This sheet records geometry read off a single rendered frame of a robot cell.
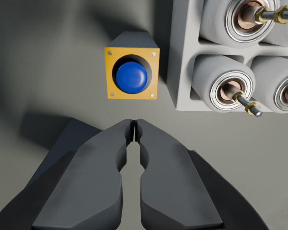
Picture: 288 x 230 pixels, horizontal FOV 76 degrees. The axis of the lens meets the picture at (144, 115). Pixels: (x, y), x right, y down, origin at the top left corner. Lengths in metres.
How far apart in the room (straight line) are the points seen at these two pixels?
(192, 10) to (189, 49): 0.07
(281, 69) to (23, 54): 0.63
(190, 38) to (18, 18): 0.46
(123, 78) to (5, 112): 0.58
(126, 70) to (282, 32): 0.28
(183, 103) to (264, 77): 0.16
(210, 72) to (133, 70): 0.16
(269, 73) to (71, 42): 0.49
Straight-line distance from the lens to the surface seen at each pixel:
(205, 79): 0.35
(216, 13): 0.34
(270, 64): 0.44
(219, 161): 0.81
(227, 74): 0.35
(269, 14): 0.30
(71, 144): 0.57
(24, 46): 0.65
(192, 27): 0.39
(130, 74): 0.24
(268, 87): 0.41
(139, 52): 0.25
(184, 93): 0.42
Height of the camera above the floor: 0.56
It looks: 62 degrees down
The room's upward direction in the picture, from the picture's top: 177 degrees clockwise
